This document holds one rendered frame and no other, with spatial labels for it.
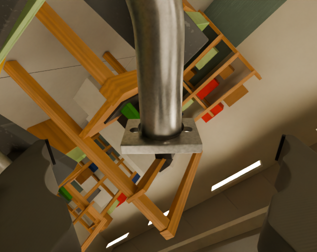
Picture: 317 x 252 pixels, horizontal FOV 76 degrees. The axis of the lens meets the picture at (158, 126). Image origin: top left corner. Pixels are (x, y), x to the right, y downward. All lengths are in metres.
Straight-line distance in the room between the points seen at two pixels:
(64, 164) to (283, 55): 6.02
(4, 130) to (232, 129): 6.40
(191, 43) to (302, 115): 6.40
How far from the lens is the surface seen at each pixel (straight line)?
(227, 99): 5.66
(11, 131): 0.22
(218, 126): 6.50
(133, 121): 0.17
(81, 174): 5.78
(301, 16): 6.16
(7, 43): 0.36
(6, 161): 0.19
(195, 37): 0.17
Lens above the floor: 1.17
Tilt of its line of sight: 2 degrees up
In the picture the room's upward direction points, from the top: 137 degrees clockwise
